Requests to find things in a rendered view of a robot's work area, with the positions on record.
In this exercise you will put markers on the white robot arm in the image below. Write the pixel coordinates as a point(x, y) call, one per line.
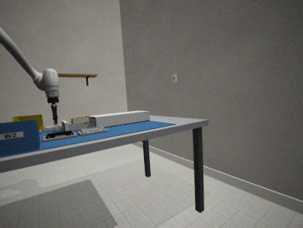
point(47, 81)

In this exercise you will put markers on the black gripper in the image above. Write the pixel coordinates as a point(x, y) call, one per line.
point(54, 100)

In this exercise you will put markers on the yellow bin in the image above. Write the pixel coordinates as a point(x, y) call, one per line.
point(30, 117)

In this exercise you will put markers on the blue bench mat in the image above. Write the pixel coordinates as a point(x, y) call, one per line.
point(113, 132)

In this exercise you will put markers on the black assay plate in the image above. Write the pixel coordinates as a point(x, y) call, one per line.
point(60, 134)

